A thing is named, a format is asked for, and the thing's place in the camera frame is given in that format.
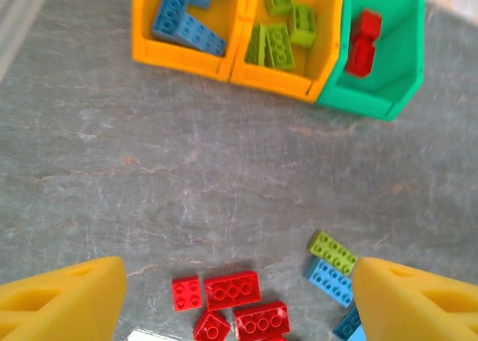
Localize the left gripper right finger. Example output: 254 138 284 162
352 257 478 341

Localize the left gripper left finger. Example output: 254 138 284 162
0 256 128 341

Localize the small red lego brick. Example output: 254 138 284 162
171 275 205 313

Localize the green plastic bin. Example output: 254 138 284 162
316 0 427 122

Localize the orange plastic bin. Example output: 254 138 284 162
229 0 347 105
131 0 246 84

